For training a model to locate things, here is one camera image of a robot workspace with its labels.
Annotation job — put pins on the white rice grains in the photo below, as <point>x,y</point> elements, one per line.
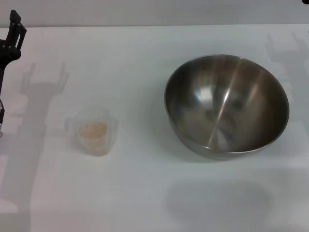
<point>93,134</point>

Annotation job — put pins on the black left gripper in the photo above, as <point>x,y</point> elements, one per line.
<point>8,54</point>

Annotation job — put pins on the clear plastic measuring cup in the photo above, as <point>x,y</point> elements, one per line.
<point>95,131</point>

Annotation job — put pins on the stainless steel mixing bowl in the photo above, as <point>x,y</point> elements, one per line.
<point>227,106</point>

